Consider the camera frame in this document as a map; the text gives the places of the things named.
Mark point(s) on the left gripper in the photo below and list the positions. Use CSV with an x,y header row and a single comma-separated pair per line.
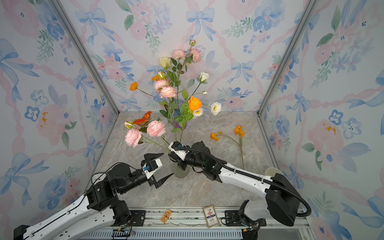
x,y
152,181

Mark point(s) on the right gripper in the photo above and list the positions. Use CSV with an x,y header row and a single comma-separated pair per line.
x,y
180,161

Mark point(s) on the pink carnation stem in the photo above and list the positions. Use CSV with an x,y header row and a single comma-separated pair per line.
x,y
152,132

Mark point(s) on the orange poppy green leaves stem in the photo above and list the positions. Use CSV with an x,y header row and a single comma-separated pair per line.
x,y
187,115

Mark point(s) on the orange gerbera stem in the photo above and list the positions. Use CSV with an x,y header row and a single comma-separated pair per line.
x,y
144,120

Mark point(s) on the small white flower spray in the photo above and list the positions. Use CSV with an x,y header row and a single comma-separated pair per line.
x,y
210,108

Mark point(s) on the orange poppy thin stem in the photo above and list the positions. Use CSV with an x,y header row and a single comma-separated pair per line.
x,y
238,130

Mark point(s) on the pink ranunculus spray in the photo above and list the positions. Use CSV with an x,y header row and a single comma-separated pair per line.
x,y
168,108

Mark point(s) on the white rose bud stem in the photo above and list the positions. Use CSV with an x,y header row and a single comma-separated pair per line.
x,y
202,79

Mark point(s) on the yellow rose stem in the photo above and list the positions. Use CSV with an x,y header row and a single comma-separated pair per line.
x,y
165,63

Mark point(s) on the pink rose stem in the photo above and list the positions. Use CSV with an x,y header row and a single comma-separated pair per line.
x,y
181,60

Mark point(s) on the clear glass vase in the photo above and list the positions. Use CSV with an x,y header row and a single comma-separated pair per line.
x,y
179,172

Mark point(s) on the blue purple glass vase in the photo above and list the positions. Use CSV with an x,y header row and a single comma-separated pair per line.
x,y
176,115

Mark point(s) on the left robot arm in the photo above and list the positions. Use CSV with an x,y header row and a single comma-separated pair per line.
x,y
98,207

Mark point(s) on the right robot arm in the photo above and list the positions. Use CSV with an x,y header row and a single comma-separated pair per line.
x,y
278,198

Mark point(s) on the small orange tag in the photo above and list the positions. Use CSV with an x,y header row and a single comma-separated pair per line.
x,y
166,215

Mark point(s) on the playing card box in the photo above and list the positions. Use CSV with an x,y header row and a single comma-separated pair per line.
x,y
211,217

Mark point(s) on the white metal bucket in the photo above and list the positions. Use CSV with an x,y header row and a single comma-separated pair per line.
x,y
272,172

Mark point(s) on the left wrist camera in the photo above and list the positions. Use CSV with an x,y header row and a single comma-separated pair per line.
x,y
149,168

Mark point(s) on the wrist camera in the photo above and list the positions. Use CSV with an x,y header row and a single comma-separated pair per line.
x,y
149,168
181,153

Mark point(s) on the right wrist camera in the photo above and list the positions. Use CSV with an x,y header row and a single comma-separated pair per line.
x,y
181,153

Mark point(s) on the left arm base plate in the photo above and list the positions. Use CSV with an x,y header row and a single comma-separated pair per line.
x,y
135,218

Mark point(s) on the aluminium rail frame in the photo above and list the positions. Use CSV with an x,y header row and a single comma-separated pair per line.
x,y
188,223

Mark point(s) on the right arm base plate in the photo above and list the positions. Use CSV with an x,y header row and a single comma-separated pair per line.
x,y
233,219

